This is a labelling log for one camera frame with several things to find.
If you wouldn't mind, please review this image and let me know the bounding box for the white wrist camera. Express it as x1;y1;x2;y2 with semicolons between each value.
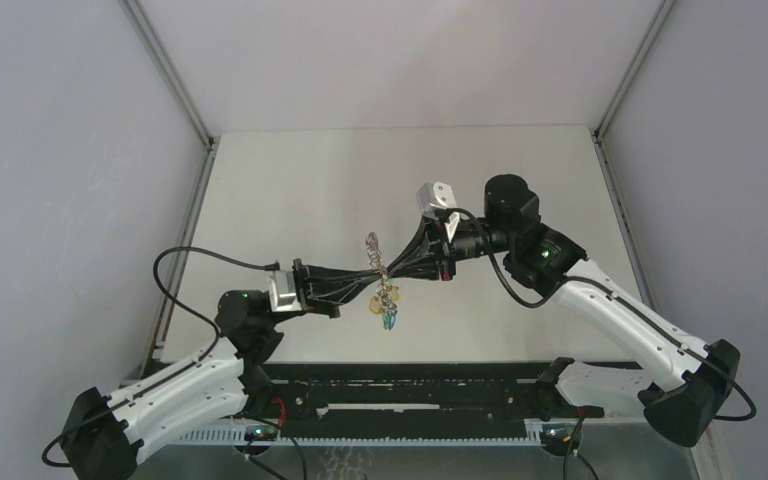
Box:
416;182;457;218
268;270;301;313

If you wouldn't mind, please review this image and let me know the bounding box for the right aluminium frame post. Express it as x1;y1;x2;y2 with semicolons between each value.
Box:
591;1;681;310

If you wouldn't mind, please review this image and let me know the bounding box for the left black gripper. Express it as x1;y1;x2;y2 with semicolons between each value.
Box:
262;258;380;328

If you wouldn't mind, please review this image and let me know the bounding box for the right black camera cable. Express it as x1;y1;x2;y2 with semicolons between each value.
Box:
443;207;758;423

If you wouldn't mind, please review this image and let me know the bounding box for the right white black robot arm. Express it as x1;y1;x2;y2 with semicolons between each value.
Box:
388;174;741;447

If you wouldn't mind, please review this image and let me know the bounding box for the aluminium frame post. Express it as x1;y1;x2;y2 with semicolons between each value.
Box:
591;1;681;310
120;0;220;372

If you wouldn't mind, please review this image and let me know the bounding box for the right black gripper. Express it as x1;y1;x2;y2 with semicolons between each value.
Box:
387;213;514;281

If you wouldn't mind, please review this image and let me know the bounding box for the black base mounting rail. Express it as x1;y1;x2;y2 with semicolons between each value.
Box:
254;361;645;438

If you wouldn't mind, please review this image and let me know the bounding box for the keyring with coloured keys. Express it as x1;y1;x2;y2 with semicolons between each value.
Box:
365;232;400;331

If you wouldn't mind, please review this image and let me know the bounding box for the left black camera cable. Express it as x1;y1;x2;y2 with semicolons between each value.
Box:
40;246;283;469

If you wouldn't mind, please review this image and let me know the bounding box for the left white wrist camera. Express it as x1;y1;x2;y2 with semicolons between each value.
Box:
268;270;301;313

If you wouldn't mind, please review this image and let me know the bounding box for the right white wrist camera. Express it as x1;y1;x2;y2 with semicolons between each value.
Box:
416;182;457;218

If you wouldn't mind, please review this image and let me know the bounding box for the black camera cable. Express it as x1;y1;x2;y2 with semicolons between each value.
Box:
40;246;283;469
443;207;758;423

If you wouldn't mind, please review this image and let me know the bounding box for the white slotted cable duct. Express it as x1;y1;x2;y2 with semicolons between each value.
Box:
170;422;547;447

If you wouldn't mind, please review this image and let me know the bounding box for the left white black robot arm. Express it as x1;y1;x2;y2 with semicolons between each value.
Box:
41;261;373;479

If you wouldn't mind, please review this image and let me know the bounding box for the left aluminium frame post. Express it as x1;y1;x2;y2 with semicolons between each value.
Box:
120;0;220;372

